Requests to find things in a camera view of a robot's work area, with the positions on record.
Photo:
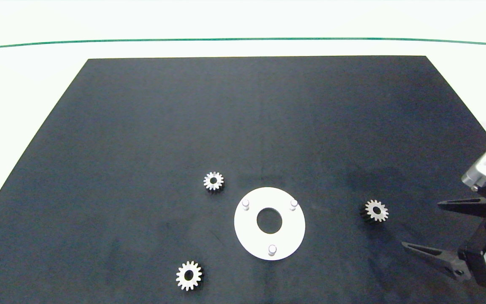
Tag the dark rectangular mat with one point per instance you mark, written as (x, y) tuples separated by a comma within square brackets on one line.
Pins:
[(141, 147)]

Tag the small steel spur gear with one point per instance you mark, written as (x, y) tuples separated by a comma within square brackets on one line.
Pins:
[(195, 276), (382, 211), (208, 181)]

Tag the white round plate with pins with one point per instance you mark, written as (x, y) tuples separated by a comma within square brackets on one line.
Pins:
[(251, 236)]

